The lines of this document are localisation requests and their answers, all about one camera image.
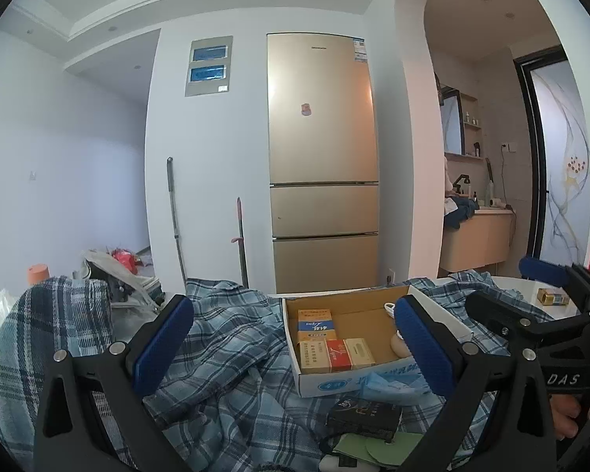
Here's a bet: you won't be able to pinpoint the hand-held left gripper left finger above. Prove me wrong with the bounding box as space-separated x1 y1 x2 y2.
33 294 196 472

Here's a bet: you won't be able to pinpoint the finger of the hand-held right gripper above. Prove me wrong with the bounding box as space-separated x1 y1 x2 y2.
518 256 590 301
465 289 554 350

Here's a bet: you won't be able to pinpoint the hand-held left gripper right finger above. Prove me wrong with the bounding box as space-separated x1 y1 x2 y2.
394 295 557 472

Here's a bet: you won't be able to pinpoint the round beige disc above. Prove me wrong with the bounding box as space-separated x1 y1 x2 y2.
391 332 411 360

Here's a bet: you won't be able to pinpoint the blue face mask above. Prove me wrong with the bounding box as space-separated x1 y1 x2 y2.
359 371 436 406

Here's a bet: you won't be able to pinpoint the beige cigarette pack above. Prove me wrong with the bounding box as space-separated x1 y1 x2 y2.
344 337 377 369

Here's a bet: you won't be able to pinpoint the cardboard box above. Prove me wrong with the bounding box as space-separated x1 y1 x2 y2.
281 282 474 398

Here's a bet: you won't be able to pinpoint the red cigarette pack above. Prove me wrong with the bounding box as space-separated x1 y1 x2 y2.
325 339 353 372

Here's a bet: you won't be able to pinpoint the small black box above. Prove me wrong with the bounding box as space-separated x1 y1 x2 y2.
327 400 403 442

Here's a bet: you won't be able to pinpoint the yellow cigarette pack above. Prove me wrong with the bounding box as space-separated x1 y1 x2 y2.
299 340 331 373

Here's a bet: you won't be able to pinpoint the orange and blue pack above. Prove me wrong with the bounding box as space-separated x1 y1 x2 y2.
297 308 336 334

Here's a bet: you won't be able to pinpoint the person's right hand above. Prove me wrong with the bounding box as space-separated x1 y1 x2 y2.
549 392 590 442

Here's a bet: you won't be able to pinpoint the gold and blue pack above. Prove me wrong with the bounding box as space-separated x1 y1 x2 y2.
537 289 570 306

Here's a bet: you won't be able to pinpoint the light blue plaid shirt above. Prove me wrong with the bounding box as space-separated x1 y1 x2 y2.
111 275 578 472

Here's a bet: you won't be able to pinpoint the beige vanity cabinet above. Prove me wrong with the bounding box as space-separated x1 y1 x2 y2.
442 209 516 272

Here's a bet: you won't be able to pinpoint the pile of red bags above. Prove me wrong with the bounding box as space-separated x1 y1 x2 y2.
111 247 151 276

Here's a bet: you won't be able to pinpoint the blue clothes on sink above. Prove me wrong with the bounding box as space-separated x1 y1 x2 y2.
445 197 480 229

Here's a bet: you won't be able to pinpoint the black framed glass door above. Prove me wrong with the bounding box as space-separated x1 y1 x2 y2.
514 46 590 276

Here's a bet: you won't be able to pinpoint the dark plaid cloth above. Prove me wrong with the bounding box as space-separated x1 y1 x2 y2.
0 275 111 458

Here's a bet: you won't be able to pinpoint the orange pot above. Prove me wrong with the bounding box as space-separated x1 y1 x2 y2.
28 264 55 286

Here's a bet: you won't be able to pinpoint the bathroom mirror cabinet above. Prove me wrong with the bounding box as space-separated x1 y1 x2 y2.
440 87 483 158

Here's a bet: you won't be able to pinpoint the gold three-door fridge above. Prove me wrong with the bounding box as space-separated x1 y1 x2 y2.
266 32 380 295

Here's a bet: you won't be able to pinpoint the grey wall electrical panel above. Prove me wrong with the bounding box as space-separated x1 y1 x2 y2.
184 35 233 98

